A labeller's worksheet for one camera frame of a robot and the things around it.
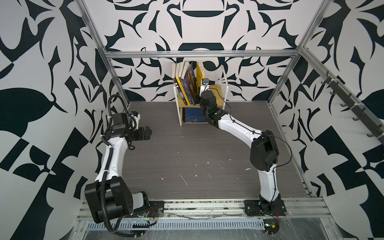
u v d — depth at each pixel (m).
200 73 0.78
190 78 0.85
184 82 0.78
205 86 0.71
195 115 0.97
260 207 0.68
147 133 0.76
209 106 0.67
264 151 0.52
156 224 0.71
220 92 0.76
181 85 0.79
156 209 0.73
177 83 0.78
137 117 0.76
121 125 0.63
